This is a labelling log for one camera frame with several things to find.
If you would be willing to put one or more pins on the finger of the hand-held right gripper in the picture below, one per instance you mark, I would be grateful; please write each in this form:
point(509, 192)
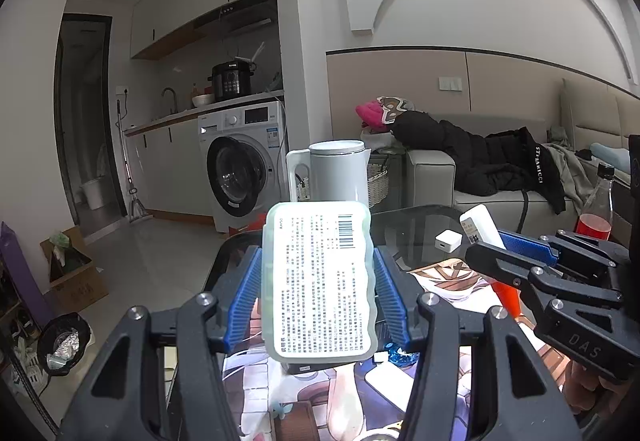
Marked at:
point(500, 263)
point(525, 245)

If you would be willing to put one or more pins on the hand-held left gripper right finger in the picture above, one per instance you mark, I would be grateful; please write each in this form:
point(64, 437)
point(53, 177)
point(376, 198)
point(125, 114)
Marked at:
point(392, 301)

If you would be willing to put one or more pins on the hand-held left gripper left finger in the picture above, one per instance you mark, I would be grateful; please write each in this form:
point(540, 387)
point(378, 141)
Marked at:
point(245, 301)

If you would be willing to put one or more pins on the white slim case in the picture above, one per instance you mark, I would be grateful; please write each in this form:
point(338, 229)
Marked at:
point(481, 226)

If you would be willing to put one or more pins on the pale green plastic case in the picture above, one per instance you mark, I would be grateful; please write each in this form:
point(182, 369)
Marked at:
point(320, 281)

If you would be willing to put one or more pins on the black cardboard box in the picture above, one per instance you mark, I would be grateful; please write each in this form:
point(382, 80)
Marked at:
point(325, 368)

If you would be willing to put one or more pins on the person's right hand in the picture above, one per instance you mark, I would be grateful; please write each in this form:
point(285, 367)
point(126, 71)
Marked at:
point(582, 386)

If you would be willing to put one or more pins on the printed table mat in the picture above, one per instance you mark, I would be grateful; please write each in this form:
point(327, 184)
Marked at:
point(450, 281)

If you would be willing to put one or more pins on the blue foil wrapper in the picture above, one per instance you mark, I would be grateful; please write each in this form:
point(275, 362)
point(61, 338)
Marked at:
point(404, 355)

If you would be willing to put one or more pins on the white charger adapter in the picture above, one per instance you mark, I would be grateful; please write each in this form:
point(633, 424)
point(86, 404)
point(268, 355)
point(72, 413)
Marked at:
point(448, 241)

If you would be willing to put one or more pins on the clear bottle red drink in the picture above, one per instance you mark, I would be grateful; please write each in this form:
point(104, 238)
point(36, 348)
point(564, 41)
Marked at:
point(594, 221)

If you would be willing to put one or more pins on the red gift box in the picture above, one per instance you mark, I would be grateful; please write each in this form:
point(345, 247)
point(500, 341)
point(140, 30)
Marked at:
point(252, 226)

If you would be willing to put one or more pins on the grey garment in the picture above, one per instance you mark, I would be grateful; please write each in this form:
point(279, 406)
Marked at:
point(570, 171)

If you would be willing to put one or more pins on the black puffer jacket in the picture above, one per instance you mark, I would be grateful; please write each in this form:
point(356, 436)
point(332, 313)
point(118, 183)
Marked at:
point(475, 156)

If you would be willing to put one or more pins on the grey sofa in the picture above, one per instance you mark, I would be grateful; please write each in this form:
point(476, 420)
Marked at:
point(430, 176)

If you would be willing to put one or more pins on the white wicker basket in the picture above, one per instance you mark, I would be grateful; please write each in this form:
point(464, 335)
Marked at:
point(377, 181)

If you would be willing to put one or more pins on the white washing machine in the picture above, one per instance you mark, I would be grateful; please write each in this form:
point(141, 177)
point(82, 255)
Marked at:
point(240, 166)

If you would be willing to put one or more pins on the white electric kettle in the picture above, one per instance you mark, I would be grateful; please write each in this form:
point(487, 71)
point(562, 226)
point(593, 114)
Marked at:
point(335, 171)

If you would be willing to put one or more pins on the white kitchen base cabinets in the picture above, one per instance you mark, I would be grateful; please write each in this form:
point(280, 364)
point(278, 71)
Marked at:
point(165, 171)

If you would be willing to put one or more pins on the flat mop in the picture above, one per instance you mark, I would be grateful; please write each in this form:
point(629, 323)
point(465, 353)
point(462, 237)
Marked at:
point(131, 181)

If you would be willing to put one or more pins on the brown cardboard box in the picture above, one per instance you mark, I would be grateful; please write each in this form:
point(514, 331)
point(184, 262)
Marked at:
point(80, 281)

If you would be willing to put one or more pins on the white bucket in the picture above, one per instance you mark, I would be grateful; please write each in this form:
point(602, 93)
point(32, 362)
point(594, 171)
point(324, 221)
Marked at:
point(94, 193)

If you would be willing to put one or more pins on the black bagged trash bin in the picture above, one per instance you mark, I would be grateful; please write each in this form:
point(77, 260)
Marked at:
point(62, 346)

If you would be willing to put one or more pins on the beige patterned cloth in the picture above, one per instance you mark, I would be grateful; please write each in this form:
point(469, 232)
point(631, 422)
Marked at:
point(395, 107)

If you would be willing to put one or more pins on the pink knit hat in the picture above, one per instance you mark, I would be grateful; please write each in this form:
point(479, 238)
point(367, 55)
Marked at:
point(370, 113)

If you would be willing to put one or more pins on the white bowl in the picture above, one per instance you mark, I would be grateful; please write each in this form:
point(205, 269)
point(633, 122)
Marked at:
point(202, 101)

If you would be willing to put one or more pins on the kitchen faucet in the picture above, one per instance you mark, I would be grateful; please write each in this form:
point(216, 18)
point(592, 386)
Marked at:
point(170, 98)

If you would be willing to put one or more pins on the black pressure cooker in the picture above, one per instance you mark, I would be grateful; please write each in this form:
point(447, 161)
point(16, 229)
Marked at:
point(231, 81)

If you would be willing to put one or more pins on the purple box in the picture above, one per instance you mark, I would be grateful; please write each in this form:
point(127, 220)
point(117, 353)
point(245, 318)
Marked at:
point(20, 271)

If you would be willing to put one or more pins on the white shoe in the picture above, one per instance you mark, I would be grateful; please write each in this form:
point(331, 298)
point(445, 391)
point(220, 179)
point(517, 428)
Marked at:
point(25, 366)

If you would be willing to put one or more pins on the dark framed glass door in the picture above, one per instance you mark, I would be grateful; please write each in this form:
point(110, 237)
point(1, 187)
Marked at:
point(82, 121)

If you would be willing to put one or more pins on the range hood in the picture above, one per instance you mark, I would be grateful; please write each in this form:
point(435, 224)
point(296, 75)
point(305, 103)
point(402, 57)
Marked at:
point(235, 18)

